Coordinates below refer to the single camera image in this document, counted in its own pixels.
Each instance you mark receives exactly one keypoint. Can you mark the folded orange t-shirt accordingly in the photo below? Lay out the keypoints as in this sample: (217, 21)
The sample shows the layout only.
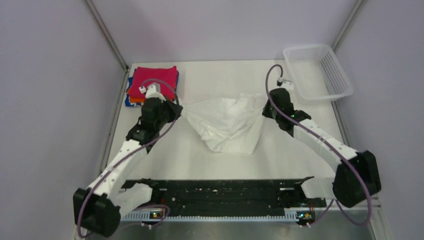
(136, 100)

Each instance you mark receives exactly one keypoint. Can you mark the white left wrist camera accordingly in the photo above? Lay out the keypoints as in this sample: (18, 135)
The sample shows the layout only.
(152, 91)

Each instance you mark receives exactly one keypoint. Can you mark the white printed t-shirt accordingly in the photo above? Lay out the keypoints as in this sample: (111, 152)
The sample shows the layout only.
(228, 125)

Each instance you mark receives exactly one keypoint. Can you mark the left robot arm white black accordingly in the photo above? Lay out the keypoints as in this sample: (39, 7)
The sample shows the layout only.
(99, 207)

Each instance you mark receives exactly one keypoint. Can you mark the folded blue patterned t-shirt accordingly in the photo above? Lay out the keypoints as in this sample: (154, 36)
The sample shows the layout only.
(168, 75)

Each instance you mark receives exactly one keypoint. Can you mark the folded pink t-shirt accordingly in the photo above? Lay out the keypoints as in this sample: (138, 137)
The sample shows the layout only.
(164, 89)

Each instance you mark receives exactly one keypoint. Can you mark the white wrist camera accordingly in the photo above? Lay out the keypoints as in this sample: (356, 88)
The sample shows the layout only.
(284, 83)
(152, 91)

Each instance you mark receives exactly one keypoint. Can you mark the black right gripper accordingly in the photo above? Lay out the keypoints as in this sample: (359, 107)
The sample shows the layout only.
(265, 112)

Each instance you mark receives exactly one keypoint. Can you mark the grey slotted cable duct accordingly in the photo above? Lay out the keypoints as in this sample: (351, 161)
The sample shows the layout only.
(289, 216)

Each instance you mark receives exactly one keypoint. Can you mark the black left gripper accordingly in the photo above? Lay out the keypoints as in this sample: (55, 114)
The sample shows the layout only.
(173, 107)

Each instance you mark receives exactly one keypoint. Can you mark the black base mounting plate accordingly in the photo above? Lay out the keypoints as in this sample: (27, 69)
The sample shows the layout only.
(228, 198)

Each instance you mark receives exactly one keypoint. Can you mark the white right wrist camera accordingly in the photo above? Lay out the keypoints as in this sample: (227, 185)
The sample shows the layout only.
(284, 83)

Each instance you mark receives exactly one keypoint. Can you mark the white plastic basket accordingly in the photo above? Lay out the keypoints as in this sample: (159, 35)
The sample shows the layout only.
(317, 74)

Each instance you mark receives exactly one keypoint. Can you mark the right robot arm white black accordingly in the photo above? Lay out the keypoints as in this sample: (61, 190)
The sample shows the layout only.
(356, 176)

